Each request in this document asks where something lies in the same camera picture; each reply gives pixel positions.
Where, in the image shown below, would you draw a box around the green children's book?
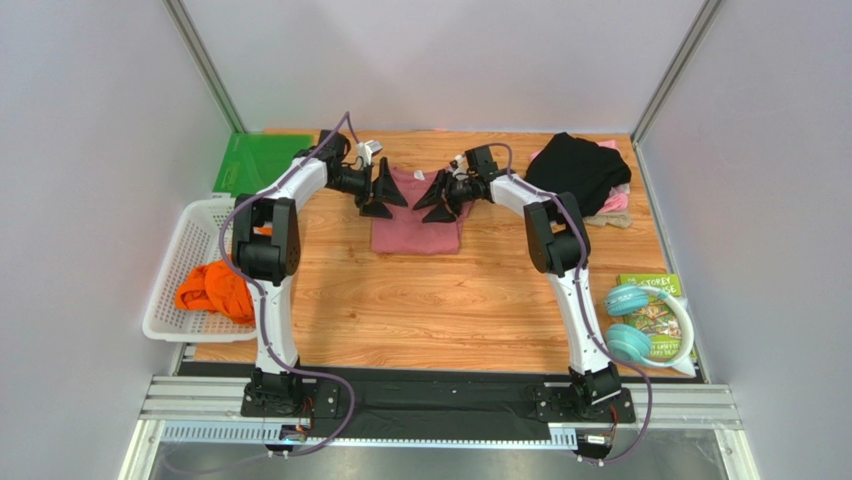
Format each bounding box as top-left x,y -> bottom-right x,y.
617,273 -> 694,375

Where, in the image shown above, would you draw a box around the pink folded t-shirt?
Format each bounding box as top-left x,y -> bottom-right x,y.
529,139 -> 631,216

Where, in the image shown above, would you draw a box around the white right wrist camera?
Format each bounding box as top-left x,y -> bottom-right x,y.
448,154 -> 468,180

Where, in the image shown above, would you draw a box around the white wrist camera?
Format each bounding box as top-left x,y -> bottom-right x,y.
448,154 -> 468,180
356,140 -> 383,169

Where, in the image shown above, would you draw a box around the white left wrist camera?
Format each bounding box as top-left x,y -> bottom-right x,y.
356,140 -> 383,169

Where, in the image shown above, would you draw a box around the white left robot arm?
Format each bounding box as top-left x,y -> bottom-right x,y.
225,130 -> 407,405

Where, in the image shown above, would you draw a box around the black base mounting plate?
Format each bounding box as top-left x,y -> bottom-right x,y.
176,363 -> 637,442

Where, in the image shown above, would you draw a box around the dusty red t-shirt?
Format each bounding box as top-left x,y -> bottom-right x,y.
370,167 -> 473,255

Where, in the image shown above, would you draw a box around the black folded t-shirt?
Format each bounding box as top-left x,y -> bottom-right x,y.
524,131 -> 632,218

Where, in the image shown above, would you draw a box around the white plastic laundry basket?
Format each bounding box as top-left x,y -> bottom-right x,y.
142,197 -> 268,343

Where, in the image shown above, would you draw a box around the white cable duct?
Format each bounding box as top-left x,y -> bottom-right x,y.
159,423 -> 579,450

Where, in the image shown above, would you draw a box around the beige folded t-shirt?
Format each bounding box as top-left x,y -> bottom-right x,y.
584,211 -> 633,229

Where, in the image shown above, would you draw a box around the orange t-shirt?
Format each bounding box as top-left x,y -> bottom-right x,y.
174,259 -> 255,325

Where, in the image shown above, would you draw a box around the teal headphones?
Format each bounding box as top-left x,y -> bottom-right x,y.
605,284 -> 696,376

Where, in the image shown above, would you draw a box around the green plastic folder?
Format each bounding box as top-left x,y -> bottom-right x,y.
212,133 -> 314,197

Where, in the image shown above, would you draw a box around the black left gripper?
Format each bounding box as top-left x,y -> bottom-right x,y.
329,157 -> 409,219

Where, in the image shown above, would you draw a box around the aluminium frame rail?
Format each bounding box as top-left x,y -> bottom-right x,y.
119,376 -> 760,479

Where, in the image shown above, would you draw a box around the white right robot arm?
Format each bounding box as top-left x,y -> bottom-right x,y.
414,143 -> 622,408

